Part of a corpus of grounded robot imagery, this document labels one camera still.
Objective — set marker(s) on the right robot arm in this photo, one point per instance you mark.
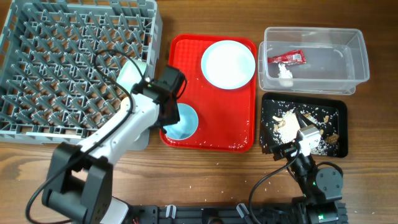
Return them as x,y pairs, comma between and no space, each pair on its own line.
321,184

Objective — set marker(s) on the grey dishwasher rack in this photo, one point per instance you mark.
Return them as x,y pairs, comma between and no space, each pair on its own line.
59,60

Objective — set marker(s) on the mint green bowl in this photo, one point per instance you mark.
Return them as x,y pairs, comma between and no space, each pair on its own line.
129,75

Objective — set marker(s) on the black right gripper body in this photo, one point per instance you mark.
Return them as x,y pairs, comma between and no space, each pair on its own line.
285,150

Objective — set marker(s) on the rice and food scraps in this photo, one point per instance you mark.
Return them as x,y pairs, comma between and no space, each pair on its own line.
289,124

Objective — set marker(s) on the crumpled white napkin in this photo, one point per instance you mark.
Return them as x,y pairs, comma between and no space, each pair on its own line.
284,72

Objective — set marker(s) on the red plastic tray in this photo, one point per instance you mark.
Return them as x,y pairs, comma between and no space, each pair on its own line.
225,117

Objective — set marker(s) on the light blue plate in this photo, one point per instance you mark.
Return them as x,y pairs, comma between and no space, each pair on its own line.
228,64

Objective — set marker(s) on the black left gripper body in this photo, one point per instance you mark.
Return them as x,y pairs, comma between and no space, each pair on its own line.
173,114

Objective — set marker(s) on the light blue bowl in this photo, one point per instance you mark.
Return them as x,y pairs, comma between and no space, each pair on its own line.
187,125

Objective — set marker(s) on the red ketchup packet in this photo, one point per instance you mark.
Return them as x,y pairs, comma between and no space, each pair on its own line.
289,58

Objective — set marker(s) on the clear plastic bin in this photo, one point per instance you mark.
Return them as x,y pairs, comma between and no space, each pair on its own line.
336,60

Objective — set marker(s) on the black waste tray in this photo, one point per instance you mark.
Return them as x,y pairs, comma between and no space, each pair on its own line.
339,105

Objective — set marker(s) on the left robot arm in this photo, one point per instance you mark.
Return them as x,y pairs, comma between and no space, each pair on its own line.
81,176

